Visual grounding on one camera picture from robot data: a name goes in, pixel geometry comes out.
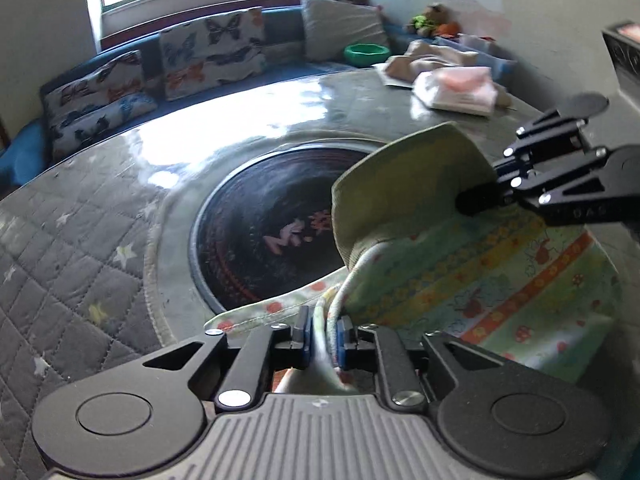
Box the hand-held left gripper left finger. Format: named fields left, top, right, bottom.
left=141, top=309, right=315, bottom=409

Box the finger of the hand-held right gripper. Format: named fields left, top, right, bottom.
left=456, top=157, right=624, bottom=227
left=492, top=108, right=609, bottom=177

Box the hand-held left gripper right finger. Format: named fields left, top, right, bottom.
left=336, top=316, right=519, bottom=409

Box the striped printed baby cloth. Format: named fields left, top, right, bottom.
left=205, top=122, right=622, bottom=397

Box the blue storage box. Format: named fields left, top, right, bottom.
left=433, top=33, right=518, bottom=79

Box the pink and white folded cloth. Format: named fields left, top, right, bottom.
left=412, top=66, right=499, bottom=117

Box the round black table insert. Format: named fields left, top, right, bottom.
left=189, top=146, right=388, bottom=313

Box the beige folded garment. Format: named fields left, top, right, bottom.
left=376, top=39, right=495, bottom=89

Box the plush toy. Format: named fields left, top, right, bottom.
left=409, top=3, right=452, bottom=37

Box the green bowl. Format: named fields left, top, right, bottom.
left=344, top=43, right=392, bottom=67

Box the grey cushion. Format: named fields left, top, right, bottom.
left=299, top=0, right=392, bottom=64

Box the grey quilted star table cover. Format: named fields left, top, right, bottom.
left=0, top=66, right=543, bottom=480

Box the blue sofa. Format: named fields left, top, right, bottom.
left=0, top=4, right=518, bottom=188

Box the large butterfly print cushion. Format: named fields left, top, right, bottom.
left=159, top=7, right=267, bottom=102

